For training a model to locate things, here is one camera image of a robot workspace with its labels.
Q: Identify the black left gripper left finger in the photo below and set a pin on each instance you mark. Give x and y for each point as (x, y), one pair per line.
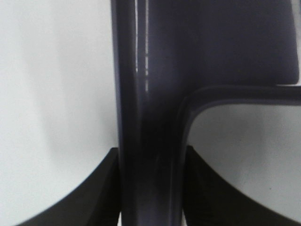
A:
(95, 202)

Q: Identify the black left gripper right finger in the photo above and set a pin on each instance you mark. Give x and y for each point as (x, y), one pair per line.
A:
(208, 200)

